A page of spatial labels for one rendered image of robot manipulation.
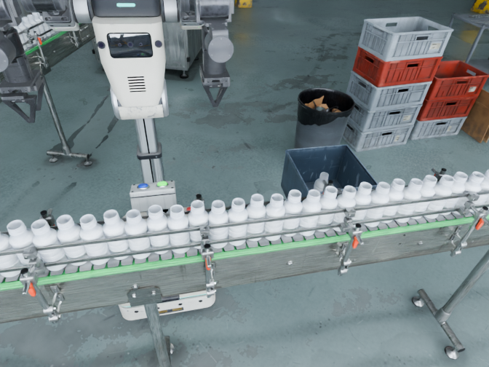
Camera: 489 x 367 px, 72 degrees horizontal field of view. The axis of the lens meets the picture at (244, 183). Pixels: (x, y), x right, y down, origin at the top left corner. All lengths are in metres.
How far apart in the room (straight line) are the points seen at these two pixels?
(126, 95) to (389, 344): 1.83
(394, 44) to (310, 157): 1.64
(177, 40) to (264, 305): 3.37
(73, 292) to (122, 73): 0.76
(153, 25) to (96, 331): 1.58
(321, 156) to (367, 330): 1.05
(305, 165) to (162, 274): 0.91
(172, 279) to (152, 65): 0.76
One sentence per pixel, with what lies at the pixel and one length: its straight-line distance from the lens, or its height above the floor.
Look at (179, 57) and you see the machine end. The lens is 4.60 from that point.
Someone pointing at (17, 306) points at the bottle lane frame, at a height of 0.90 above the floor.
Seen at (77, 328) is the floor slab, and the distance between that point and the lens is 2.20.
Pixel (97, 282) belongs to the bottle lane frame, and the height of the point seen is 0.95.
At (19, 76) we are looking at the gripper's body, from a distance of 0.94.
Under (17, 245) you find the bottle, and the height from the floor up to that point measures 1.12.
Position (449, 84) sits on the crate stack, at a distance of 3.84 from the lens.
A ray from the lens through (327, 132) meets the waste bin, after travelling 2.78.
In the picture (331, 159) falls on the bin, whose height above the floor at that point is 0.87.
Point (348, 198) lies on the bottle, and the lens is 1.09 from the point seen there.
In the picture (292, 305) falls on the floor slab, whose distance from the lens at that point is 2.16.
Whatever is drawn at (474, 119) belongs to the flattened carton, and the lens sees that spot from 4.34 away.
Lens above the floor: 1.83
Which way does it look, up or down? 40 degrees down
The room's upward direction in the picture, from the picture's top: 4 degrees clockwise
